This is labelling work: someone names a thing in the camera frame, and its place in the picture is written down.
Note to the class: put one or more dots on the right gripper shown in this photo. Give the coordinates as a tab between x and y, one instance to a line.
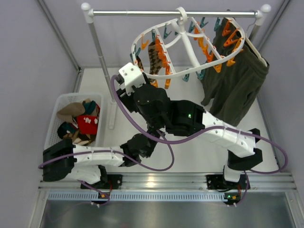
128	99

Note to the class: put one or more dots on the teal sock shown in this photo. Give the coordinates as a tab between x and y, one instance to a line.
90	108

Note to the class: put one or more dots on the red sock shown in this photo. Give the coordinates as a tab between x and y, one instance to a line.
87	124

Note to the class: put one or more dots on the brown striped sock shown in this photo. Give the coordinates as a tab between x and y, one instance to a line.
70	111

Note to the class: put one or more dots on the white oval clip hanger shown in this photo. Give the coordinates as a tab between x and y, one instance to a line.
201	52

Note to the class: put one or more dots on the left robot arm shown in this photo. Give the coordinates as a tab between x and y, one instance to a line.
66	160

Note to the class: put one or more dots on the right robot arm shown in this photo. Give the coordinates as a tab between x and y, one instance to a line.
168	121

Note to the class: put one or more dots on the brown argyle sock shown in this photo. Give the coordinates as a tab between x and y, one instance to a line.
139	63
155	62

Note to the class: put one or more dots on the argyle sock in basket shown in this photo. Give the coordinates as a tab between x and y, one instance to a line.
81	139

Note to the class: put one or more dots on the white laundry basket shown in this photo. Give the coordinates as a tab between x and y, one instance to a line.
64	100

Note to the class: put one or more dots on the olive green shorts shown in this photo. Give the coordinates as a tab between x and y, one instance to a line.
233	90

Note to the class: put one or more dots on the white metal clothes rack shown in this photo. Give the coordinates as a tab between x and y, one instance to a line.
102	52

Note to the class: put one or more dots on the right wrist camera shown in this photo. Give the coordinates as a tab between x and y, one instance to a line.
130	77

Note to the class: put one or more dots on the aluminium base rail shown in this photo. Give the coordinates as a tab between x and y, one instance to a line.
169	186

